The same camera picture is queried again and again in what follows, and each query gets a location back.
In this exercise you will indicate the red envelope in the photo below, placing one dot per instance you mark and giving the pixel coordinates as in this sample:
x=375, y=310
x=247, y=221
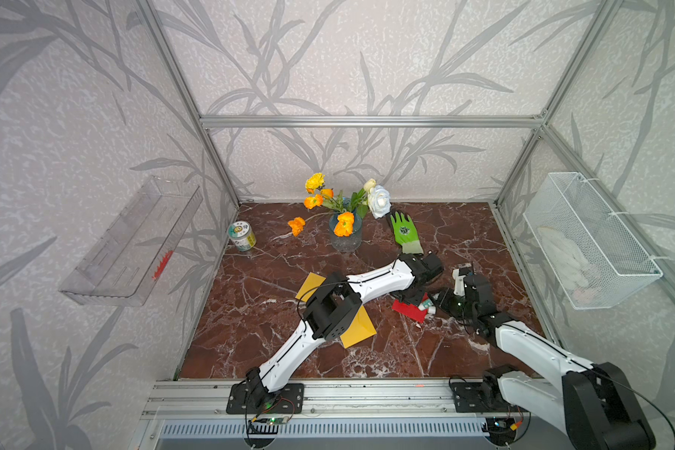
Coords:
x=410, y=311

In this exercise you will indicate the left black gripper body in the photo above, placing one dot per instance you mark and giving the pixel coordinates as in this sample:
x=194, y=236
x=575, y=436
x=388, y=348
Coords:
x=410, y=297

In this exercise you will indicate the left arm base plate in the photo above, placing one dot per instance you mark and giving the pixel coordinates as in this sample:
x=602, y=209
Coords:
x=247, y=400

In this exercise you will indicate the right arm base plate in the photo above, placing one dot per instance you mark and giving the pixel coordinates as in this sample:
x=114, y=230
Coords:
x=467, y=398

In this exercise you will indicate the white wire basket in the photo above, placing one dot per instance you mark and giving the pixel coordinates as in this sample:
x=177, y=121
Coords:
x=620, y=266

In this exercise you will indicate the yellow envelope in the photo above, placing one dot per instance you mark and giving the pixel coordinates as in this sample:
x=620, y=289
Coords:
x=360, y=329
x=309, y=286

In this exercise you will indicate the white cloth in basket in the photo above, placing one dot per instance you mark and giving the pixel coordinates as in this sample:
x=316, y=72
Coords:
x=566, y=257

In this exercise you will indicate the artificial flower bouquet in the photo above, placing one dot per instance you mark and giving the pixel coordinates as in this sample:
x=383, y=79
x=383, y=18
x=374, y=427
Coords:
x=372, y=198

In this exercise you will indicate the clear plastic wall shelf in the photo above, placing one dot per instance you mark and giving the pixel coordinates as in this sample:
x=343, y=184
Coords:
x=123, y=267

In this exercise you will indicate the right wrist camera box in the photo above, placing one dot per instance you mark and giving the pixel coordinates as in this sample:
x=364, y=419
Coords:
x=459, y=276

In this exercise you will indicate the yellow envelope front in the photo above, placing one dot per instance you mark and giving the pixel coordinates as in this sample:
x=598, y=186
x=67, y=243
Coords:
x=360, y=329

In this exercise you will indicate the green work glove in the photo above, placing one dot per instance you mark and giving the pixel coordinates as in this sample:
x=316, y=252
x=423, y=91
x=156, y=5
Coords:
x=405, y=232

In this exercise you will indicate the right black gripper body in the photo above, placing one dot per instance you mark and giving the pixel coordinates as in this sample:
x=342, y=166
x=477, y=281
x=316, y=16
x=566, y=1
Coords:
x=457, y=307

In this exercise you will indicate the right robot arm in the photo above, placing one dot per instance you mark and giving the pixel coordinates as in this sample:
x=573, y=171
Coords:
x=592, y=404

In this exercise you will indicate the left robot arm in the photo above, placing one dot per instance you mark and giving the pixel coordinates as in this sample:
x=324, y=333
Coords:
x=331, y=309

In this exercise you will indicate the blue glass vase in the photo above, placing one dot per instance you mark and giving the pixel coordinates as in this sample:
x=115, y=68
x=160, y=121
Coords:
x=346, y=232

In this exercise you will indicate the small tin can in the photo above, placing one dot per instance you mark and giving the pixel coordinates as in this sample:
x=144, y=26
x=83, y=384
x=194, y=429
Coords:
x=242, y=236

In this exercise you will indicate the green white glue stick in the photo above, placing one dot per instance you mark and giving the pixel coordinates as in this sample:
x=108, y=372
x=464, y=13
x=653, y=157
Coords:
x=428, y=307

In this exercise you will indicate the aluminium front rail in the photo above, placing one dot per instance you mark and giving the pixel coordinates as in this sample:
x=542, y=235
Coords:
x=324, y=398

